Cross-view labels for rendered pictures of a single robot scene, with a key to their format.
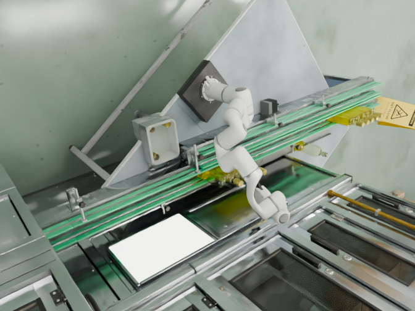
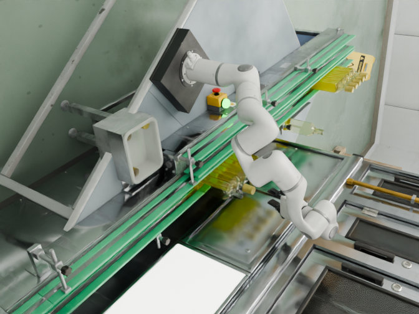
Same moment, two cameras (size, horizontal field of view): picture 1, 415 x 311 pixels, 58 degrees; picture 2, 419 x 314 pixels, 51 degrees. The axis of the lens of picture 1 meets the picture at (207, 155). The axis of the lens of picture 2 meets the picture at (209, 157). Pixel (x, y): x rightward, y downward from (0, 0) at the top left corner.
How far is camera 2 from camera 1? 57 cm
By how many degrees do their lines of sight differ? 16
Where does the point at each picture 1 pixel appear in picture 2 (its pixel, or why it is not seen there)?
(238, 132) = (270, 133)
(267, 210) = (319, 227)
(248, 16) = not seen: outside the picture
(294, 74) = (270, 35)
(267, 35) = not seen: outside the picture
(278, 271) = (339, 299)
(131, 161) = (101, 184)
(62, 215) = (27, 288)
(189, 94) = (168, 78)
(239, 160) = (280, 169)
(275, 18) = not seen: outside the picture
